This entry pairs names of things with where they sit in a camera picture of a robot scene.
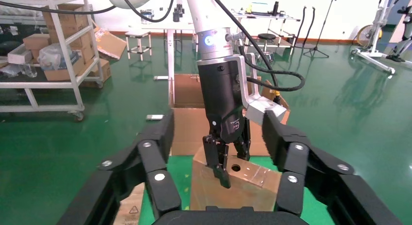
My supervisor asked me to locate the black tripod stand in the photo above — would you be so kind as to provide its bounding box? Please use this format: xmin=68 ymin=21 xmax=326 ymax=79
xmin=302 ymin=0 xmax=337 ymax=59

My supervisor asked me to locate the leaning cardboard sheet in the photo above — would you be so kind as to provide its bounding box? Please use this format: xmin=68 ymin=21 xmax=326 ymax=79
xmin=94 ymin=26 xmax=127 ymax=61

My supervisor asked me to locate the large cardboard box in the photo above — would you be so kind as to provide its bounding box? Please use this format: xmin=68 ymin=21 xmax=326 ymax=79
xmin=42 ymin=3 xmax=95 ymax=50

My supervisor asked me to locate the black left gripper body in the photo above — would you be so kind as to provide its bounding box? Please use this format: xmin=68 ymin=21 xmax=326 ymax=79
xmin=197 ymin=59 xmax=245 ymax=144

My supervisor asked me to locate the small brown cardboard box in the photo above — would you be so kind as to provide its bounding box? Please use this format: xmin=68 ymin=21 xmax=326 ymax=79
xmin=22 ymin=34 xmax=51 ymax=51

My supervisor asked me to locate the white exercise machine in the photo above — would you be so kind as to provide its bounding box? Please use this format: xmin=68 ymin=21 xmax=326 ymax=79
xmin=351 ymin=0 xmax=405 ymax=75

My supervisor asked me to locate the clear plastic bag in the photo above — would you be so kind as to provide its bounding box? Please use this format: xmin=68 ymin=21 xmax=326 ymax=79
xmin=38 ymin=43 xmax=80 ymax=71

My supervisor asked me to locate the black curved pole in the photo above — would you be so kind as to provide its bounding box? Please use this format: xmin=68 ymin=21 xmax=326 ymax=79
xmin=294 ymin=6 xmax=307 ymax=46
xmin=306 ymin=6 xmax=317 ymax=48

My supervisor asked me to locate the small white stool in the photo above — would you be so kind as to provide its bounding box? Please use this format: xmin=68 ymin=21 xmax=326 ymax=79
xmin=124 ymin=31 xmax=152 ymax=62

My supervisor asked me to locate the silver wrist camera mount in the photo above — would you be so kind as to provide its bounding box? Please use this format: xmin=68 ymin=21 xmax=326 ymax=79
xmin=222 ymin=54 xmax=288 ymax=126

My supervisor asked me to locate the black wheeled stool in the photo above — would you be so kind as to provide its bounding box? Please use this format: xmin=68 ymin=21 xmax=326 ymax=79
xmin=257 ymin=33 xmax=278 ymax=64

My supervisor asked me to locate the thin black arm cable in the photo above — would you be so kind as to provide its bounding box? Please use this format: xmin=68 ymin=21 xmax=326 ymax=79
xmin=0 ymin=0 xmax=117 ymax=16
xmin=118 ymin=0 xmax=177 ymax=24

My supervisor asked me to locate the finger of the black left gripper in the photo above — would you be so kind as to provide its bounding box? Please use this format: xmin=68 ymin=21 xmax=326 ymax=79
xmin=202 ymin=133 xmax=232 ymax=190
xmin=232 ymin=117 xmax=252 ymax=162

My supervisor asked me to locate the low wide cardboard box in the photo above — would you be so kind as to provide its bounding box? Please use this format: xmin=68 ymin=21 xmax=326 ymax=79
xmin=43 ymin=54 xmax=87 ymax=82

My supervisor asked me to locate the white frame table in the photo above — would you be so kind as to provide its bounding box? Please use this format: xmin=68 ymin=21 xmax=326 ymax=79
xmin=231 ymin=9 xmax=302 ymax=57

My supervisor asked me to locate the long white table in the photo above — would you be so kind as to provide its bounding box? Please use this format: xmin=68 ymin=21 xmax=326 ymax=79
xmin=128 ymin=22 xmax=201 ymax=54

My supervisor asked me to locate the black looped cable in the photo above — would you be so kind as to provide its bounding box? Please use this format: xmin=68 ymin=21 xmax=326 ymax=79
xmin=230 ymin=32 xmax=306 ymax=92

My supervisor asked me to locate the white shelving cart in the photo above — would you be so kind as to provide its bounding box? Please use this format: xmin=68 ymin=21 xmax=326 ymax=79
xmin=0 ymin=0 xmax=105 ymax=122

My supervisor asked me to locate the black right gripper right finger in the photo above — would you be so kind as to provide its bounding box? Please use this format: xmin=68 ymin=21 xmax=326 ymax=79
xmin=262 ymin=109 xmax=403 ymax=225

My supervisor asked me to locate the white tube frame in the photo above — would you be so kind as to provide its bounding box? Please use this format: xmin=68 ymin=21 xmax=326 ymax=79
xmin=167 ymin=29 xmax=176 ymax=106

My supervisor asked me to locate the cardboard box with tape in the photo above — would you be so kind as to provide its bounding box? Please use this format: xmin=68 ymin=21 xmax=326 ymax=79
xmin=80 ymin=57 xmax=112 ymax=88

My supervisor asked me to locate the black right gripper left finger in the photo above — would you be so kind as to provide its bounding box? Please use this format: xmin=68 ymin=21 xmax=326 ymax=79
xmin=56 ymin=109 xmax=183 ymax=225

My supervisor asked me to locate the black cable with yellow tag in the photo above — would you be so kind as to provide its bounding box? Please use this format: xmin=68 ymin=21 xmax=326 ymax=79
xmin=206 ymin=0 xmax=282 ymax=105

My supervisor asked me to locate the white flat box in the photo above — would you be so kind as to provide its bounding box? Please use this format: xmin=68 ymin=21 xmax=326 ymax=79
xmin=7 ymin=44 xmax=34 ymax=65

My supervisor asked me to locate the grey stand with black feet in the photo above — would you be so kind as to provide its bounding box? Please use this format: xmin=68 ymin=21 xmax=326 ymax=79
xmin=384 ymin=4 xmax=412 ymax=69

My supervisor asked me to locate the small taped cardboard box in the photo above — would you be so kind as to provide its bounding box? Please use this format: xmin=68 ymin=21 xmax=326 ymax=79
xmin=189 ymin=146 xmax=282 ymax=211

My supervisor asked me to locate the large open cardboard carton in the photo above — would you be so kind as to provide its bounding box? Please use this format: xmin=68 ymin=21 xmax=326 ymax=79
xmin=169 ymin=73 xmax=291 ymax=156

